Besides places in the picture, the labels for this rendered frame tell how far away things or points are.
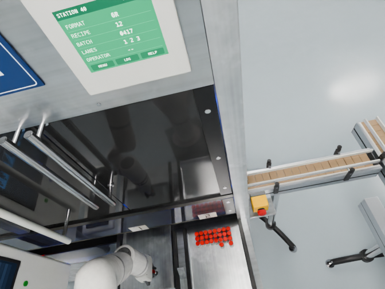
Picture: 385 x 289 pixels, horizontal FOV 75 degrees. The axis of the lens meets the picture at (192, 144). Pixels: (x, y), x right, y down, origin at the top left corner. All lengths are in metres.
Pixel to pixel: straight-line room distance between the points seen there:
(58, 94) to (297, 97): 2.71
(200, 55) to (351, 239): 2.06
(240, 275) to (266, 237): 0.98
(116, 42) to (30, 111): 0.27
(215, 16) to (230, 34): 0.05
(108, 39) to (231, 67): 0.24
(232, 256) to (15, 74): 1.11
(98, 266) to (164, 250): 0.74
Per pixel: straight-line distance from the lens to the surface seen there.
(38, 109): 0.64
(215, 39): 0.50
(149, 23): 0.46
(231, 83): 0.57
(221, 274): 1.31
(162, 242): 1.39
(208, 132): 0.68
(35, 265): 1.47
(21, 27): 0.52
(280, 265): 2.21
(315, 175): 1.43
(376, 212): 1.87
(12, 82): 0.60
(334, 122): 2.88
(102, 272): 0.68
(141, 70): 0.51
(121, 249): 1.01
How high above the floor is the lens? 2.17
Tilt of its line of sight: 54 degrees down
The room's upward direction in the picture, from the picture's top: 20 degrees counter-clockwise
